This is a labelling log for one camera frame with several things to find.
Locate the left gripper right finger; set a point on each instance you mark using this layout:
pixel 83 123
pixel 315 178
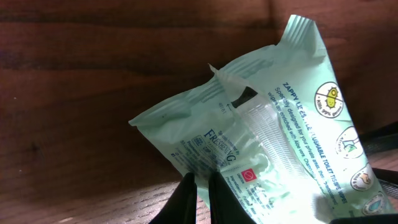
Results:
pixel 224 206

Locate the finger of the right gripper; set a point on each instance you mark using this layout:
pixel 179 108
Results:
pixel 388 181
pixel 380 140

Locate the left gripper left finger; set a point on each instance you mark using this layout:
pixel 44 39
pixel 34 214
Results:
pixel 181 206

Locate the pale green wipes pack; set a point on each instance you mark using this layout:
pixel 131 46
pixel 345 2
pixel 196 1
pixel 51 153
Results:
pixel 274 124

